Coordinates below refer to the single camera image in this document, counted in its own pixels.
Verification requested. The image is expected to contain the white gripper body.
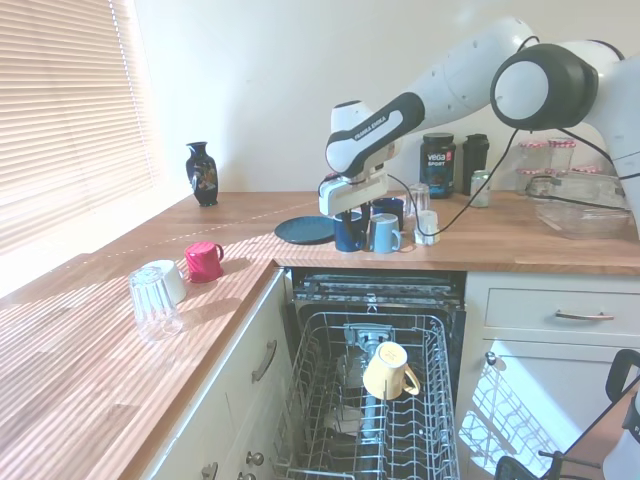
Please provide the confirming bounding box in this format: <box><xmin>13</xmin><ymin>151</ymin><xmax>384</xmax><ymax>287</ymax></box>
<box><xmin>318</xmin><ymin>171</ymin><xmax>390</xmax><ymax>218</ymax></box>

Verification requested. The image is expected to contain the blue mug with white rim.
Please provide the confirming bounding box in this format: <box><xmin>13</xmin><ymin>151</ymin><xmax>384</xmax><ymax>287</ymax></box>
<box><xmin>333</xmin><ymin>212</ymin><xmax>370</xmax><ymax>253</ymax></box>

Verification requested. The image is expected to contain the light blue mug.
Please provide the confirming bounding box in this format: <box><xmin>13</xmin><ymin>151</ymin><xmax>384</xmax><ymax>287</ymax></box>
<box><xmin>368</xmin><ymin>213</ymin><xmax>403</xmax><ymax>255</ymax></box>

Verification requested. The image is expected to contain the dark navy mug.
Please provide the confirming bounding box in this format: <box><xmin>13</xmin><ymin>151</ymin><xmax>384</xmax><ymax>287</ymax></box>
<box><xmin>371</xmin><ymin>197</ymin><xmax>407</xmax><ymax>219</ymax></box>

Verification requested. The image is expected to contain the red mug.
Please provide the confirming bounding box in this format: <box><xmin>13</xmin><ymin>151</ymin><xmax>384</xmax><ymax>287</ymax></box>
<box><xmin>184</xmin><ymin>241</ymin><xmax>225</xmax><ymax>284</ymax></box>

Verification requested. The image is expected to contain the yellow mug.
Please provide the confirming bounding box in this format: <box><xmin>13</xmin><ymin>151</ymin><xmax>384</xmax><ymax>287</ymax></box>
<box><xmin>361</xmin><ymin>341</ymin><xmax>423</xmax><ymax>402</ymax></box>

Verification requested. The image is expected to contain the grey dishwasher spray tower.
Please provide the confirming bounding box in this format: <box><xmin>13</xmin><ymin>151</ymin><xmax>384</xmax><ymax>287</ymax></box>
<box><xmin>343</xmin><ymin>323</ymin><xmax>394</xmax><ymax>442</ymax></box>

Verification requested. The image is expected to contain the dark blue plate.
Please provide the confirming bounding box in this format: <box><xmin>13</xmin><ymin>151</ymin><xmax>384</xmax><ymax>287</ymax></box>
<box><xmin>273</xmin><ymin>215</ymin><xmax>338</xmax><ymax>246</ymax></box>

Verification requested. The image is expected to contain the clear drinking glass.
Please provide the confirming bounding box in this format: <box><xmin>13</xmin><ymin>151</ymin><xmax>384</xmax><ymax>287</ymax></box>
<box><xmin>405</xmin><ymin>182</ymin><xmax>433</xmax><ymax>219</ymax></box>

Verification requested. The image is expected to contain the black Vega Sport tub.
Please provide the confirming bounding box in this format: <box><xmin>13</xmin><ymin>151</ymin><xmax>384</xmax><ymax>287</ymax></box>
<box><xmin>420</xmin><ymin>132</ymin><xmax>457</xmax><ymax>200</ymax></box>

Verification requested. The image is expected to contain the black shaker bottle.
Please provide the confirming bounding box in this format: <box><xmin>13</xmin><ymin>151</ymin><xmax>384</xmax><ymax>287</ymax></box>
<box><xmin>460</xmin><ymin>133</ymin><xmax>490</xmax><ymax>197</ymax></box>

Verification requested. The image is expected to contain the dark blue painted vase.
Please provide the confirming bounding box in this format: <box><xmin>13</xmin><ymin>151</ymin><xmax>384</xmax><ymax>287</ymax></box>
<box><xmin>185</xmin><ymin>141</ymin><xmax>221</xmax><ymax>208</ymax></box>

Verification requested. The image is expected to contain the white drawer front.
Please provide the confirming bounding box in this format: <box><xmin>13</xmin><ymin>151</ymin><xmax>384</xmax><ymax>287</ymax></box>
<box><xmin>483</xmin><ymin>286</ymin><xmax>640</xmax><ymax>338</ymax></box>

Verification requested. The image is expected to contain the tall jar gingham lid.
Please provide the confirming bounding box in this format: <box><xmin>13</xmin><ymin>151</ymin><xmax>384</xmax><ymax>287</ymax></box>
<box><xmin>548</xmin><ymin>137</ymin><xmax>577</xmax><ymax>174</ymax></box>
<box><xmin>517</xmin><ymin>140</ymin><xmax>552</xmax><ymax>172</ymax></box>

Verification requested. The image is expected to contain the white base cabinet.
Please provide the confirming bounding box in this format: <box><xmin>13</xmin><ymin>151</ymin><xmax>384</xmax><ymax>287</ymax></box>
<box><xmin>144</xmin><ymin>268</ymin><xmax>297</xmax><ymax>480</ymax></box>

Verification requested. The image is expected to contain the large clear ribbed tumbler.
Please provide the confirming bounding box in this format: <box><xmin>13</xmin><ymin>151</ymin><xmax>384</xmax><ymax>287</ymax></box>
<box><xmin>128</xmin><ymin>266</ymin><xmax>184</xmax><ymax>344</ymax></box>

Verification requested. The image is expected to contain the clear glass baking dish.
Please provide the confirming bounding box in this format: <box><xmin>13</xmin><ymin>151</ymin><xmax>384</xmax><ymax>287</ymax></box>
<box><xmin>532</xmin><ymin>172</ymin><xmax>633</xmax><ymax>241</ymax></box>

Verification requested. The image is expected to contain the white cabinet door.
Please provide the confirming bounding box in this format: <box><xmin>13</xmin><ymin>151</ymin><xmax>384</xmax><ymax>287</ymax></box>
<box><xmin>478</xmin><ymin>339</ymin><xmax>640</xmax><ymax>474</ymax></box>

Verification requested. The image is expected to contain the window blind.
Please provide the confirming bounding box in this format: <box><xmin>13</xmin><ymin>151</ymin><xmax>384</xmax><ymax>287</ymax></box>
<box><xmin>0</xmin><ymin>0</ymin><xmax>160</xmax><ymax>251</ymax></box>

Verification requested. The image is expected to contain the curved metal cabinet handle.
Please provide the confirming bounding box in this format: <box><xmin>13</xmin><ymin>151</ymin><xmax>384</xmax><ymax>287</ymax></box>
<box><xmin>250</xmin><ymin>339</ymin><xmax>279</xmax><ymax>385</ymax></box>

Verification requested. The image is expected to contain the white wire dishwasher rack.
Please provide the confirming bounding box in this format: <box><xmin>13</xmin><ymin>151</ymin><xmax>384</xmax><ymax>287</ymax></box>
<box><xmin>268</xmin><ymin>310</ymin><xmax>462</xmax><ymax>480</ymax></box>

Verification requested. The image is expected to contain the black cable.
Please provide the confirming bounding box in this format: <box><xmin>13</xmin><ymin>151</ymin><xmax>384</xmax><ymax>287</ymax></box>
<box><xmin>387</xmin><ymin>34</ymin><xmax>621</xmax><ymax>237</ymax></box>

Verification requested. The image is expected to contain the copper drawer handle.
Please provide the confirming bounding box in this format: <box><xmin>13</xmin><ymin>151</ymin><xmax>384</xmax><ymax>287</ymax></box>
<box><xmin>554</xmin><ymin>309</ymin><xmax>616</xmax><ymax>322</ymax></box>

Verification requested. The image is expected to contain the black camera stand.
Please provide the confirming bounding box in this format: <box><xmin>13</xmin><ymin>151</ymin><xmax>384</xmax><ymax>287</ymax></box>
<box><xmin>494</xmin><ymin>348</ymin><xmax>640</xmax><ymax>480</ymax></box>

